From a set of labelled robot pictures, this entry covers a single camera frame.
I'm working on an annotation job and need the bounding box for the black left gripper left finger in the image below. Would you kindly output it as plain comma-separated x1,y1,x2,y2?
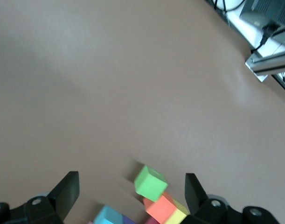
0,171,80,224

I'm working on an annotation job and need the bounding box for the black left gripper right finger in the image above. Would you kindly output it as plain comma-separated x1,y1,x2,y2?
181,173,280,224

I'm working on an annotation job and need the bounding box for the yellow foam cube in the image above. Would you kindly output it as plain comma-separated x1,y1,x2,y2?
165,198,190,224

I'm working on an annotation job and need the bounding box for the orange foam cube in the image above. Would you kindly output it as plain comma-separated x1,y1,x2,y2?
143,191,177,224

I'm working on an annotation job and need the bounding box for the green foam cube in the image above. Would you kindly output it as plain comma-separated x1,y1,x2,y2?
133,165,169,202

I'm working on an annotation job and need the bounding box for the crimson foam cube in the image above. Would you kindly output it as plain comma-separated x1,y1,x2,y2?
144,216,161,224

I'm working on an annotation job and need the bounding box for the blue foam cube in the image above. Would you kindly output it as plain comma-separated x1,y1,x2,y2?
93,204,125,224

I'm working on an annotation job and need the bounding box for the purple foam cube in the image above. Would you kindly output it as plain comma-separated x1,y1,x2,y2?
122,215,139,224

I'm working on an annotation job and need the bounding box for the brown table mat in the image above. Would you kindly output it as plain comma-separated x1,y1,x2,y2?
0,0,285,224

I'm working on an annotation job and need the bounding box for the grey electronics box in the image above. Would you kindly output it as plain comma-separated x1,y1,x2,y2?
239,0,285,44

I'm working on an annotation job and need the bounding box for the silver camera pole bracket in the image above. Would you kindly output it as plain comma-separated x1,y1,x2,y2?
244,53,270,83

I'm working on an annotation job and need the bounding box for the aluminium frame rail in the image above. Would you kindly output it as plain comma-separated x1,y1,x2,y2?
251,51,285,77

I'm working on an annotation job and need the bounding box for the black power cable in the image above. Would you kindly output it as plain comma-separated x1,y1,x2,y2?
250,23,277,54

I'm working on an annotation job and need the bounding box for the black cable bundle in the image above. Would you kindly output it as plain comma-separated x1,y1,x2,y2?
212,0,245,12

